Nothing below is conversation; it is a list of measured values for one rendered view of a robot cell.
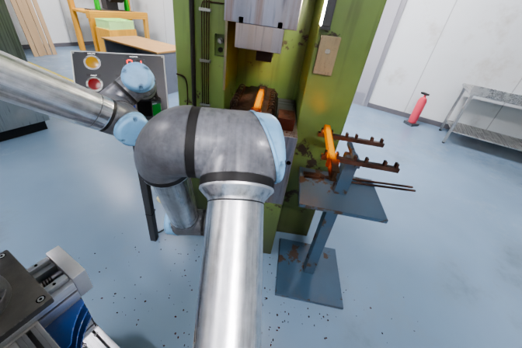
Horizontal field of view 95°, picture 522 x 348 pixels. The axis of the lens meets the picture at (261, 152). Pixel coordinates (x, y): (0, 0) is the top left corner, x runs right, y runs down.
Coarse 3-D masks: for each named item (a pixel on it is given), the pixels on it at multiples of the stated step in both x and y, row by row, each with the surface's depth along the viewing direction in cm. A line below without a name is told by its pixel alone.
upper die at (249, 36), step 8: (240, 24) 98; (248, 24) 97; (280, 24) 118; (240, 32) 99; (248, 32) 99; (256, 32) 98; (264, 32) 98; (272, 32) 98; (280, 32) 98; (240, 40) 101; (248, 40) 100; (256, 40) 100; (264, 40) 100; (272, 40) 100; (280, 40) 99; (248, 48) 102; (256, 48) 102; (264, 48) 102; (272, 48) 101; (280, 48) 101
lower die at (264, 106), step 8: (248, 88) 151; (256, 88) 150; (248, 96) 134; (256, 96) 133; (264, 96) 135; (272, 96) 139; (240, 104) 126; (248, 104) 124; (264, 104) 127; (264, 112) 118
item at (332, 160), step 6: (324, 126) 120; (330, 126) 119; (324, 132) 116; (330, 132) 113; (330, 138) 107; (330, 144) 102; (330, 150) 98; (330, 156) 94; (330, 162) 91; (336, 162) 88; (330, 168) 91; (336, 168) 85; (330, 174) 88; (336, 174) 84; (330, 180) 86
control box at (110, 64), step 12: (72, 60) 93; (84, 60) 94; (108, 60) 97; (120, 60) 98; (132, 60) 100; (144, 60) 102; (156, 60) 103; (84, 72) 94; (96, 72) 96; (108, 72) 97; (120, 72) 99; (156, 72) 103; (84, 84) 94; (108, 84) 97; (168, 108) 106
